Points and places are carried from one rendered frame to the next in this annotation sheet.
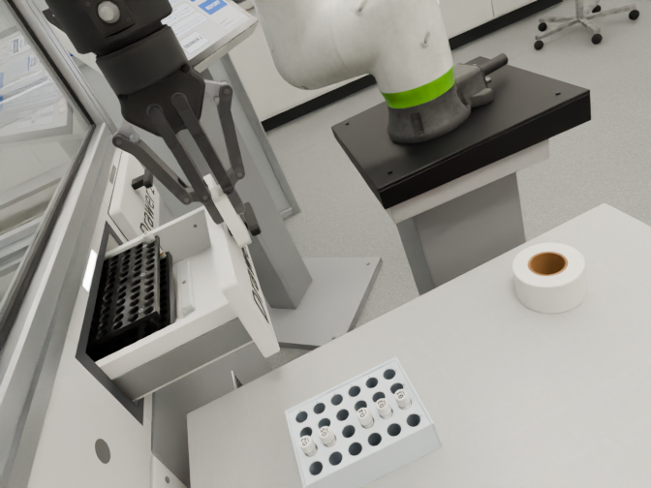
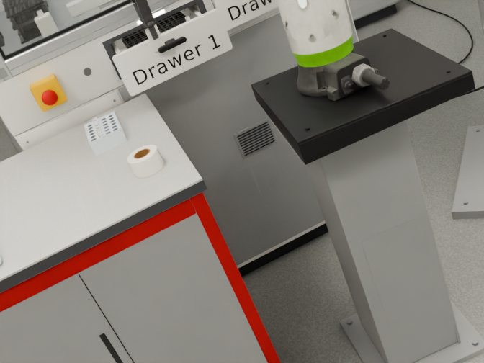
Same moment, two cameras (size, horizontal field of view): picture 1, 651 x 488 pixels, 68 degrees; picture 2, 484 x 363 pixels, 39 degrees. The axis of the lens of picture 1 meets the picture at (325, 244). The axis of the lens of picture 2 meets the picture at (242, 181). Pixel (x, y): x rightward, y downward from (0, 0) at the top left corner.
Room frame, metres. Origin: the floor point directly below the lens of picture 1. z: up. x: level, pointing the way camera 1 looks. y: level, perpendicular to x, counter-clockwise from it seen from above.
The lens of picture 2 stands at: (0.44, -1.55, 1.42)
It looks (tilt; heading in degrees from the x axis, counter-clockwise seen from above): 30 degrees down; 86
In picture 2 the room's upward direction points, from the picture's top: 23 degrees counter-clockwise
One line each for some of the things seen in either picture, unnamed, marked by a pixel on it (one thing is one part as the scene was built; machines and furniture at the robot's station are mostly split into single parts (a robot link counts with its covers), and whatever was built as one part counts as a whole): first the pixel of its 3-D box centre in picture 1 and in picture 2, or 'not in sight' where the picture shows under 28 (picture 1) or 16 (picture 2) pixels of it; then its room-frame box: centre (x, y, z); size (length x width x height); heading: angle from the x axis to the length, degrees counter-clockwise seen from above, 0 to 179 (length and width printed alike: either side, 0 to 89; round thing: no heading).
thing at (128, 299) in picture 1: (88, 326); (157, 36); (0.51, 0.31, 0.87); 0.22 x 0.18 x 0.06; 94
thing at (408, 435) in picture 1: (359, 427); (104, 132); (0.28, 0.04, 0.78); 0.12 x 0.08 x 0.04; 92
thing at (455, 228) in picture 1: (470, 288); (377, 230); (0.79, -0.26, 0.38); 0.30 x 0.30 x 0.76; 89
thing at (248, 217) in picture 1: (241, 223); (171, 43); (0.52, 0.08, 0.91); 0.07 x 0.04 x 0.01; 4
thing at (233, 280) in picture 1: (233, 252); (173, 52); (0.52, 0.11, 0.87); 0.29 x 0.02 x 0.11; 4
